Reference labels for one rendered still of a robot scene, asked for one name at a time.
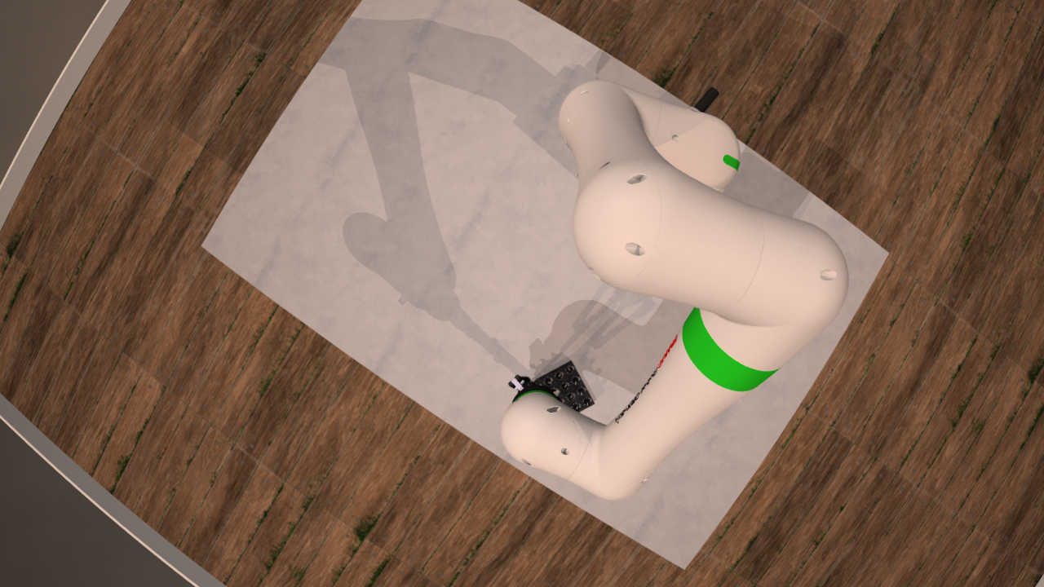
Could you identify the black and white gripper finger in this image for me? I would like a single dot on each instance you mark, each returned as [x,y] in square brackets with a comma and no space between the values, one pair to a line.
[518,382]

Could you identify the black square panel with knobs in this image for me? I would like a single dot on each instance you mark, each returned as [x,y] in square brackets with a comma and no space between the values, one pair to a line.
[570,397]

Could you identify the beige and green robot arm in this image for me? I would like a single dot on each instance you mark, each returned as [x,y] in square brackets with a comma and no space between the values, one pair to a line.
[764,284]

